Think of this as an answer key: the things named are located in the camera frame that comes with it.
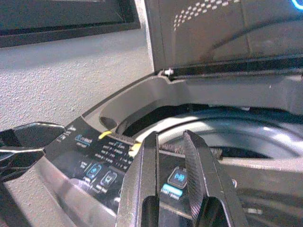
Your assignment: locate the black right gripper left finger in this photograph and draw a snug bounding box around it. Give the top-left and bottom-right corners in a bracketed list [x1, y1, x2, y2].
[116, 131, 160, 227]

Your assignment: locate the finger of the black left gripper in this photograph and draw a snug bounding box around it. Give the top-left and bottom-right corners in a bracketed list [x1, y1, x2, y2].
[0, 148, 46, 183]
[0, 121, 66, 150]

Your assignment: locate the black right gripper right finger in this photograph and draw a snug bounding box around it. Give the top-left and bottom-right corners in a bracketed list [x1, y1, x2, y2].
[182, 130, 249, 227]

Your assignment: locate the steel washing machine drum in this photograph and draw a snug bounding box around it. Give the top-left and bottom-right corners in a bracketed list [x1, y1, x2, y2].
[123, 106, 303, 161]

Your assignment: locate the dark grey top-load washing machine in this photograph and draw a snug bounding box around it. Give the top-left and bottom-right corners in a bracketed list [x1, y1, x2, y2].
[0, 67, 303, 227]

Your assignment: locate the dark grey washing machine lid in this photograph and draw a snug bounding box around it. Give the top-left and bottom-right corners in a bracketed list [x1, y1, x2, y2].
[143, 0, 303, 80]

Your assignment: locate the yellow tape piece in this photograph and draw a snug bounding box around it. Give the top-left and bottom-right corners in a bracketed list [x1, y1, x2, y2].
[98, 129, 112, 140]
[128, 142, 143, 158]

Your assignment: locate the black window frame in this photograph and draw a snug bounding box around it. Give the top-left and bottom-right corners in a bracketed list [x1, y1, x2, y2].
[0, 0, 142, 48]

